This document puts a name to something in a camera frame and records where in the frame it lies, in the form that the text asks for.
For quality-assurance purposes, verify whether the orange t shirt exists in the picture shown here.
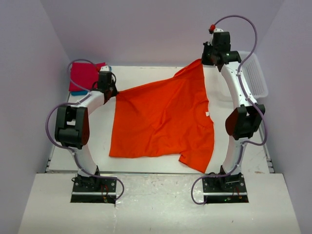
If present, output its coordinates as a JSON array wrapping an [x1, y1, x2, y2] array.
[[109, 59, 215, 173]]

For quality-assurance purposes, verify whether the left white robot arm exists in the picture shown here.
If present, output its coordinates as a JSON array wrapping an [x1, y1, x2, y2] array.
[[55, 71, 118, 179]]

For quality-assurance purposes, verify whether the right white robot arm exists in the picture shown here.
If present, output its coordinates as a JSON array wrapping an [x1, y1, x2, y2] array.
[[201, 29, 265, 177]]

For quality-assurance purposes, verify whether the folded red t shirt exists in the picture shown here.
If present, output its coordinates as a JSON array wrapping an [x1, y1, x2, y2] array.
[[70, 62, 106, 90]]

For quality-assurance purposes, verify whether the folded blue t shirt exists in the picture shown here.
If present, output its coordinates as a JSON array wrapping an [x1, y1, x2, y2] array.
[[69, 82, 88, 96]]

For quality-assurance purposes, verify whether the white plastic basket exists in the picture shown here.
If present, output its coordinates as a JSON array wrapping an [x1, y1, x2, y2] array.
[[219, 50, 269, 102]]

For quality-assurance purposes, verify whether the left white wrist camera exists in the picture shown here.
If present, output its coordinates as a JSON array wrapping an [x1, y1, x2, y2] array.
[[97, 63, 111, 72]]

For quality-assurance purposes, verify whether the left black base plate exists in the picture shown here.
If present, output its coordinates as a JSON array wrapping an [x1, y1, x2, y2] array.
[[71, 175, 117, 195]]

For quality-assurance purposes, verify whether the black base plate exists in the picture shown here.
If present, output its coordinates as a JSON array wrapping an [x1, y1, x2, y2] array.
[[202, 173, 247, 194], [71, 175, 117, 195]]

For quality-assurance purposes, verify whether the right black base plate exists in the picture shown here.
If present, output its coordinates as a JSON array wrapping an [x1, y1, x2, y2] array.
[[202, 173, 247, 194]]

